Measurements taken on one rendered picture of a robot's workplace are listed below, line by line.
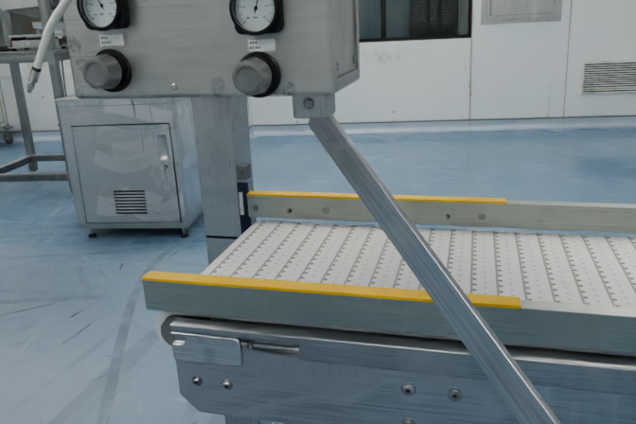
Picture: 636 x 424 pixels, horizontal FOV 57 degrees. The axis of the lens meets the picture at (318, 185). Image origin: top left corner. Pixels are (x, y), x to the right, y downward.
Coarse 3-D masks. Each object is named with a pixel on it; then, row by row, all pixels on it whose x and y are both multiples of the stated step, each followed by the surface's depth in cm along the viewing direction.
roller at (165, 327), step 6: (168, 318) 57; (174, 318) 57; (192, 318) 58; (198, 318) 59; (204, 318) 60; (210, 318) 62; (162, 324) 57; (168, 324) 57; (162, 330) 58; (168, 330) 58; (162, 336) 58; (168, 336) 58; (168, 342) 58
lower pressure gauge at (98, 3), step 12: (84, 0) 44; (96, 0) 44; (108, 0) 43; (120, 0) 43; (84, 12) 44; (96, 12) 44; (108, 12) 44; (120, 12) 44; (96, 24) 44; (108, 24) 44; (120, 24) 44
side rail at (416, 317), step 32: (160, 288) 55; (192, 288) 54; (224, 288) 53; (288, 320) 52; (320, 320) 52; (352, 320) 51; (384, 320) 50; (416, 320) 49; (512, 320) 47; (544, 320) 46; (576, 320) 46; (608, 320) 45
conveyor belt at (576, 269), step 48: (240, 240) 74; (288, 240) 73; (336, 240) 72; (384, 240) 71; (432, 240) 71; (480, 240) 70; (528, 240) 69; (576, 240) 69; (624, 240) 68; (480, 288) 58; (528, 288) 58; (576, 288) 57; (624, 288) 57; (432, 336) 51
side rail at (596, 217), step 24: (264, 216) 81; (288, 216) 80; (312, 216) 79; (336, 216) 78; (360, 216) 77; (408, 216) 75; (432, 216) 74; (456, 216) 74; (480, 216) 73; (504, 216) 72; (528, 216) 71; (552, 216) 71; (576, 216) 70; (600, 216) 69; (624, 216) 68
